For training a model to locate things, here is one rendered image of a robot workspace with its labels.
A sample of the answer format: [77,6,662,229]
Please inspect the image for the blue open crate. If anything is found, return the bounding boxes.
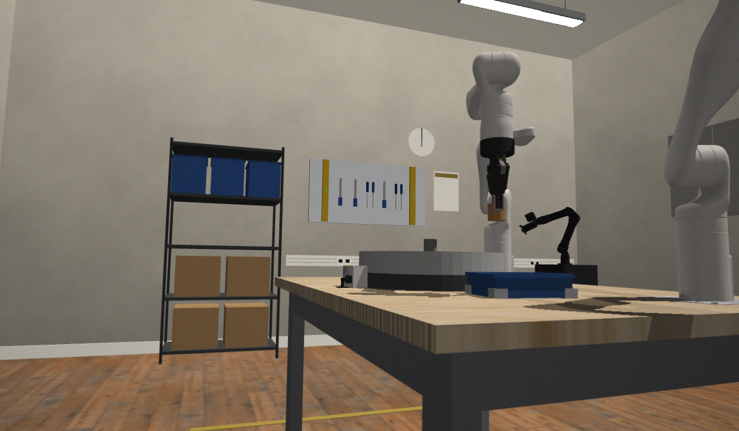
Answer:
[465,272,575,298]

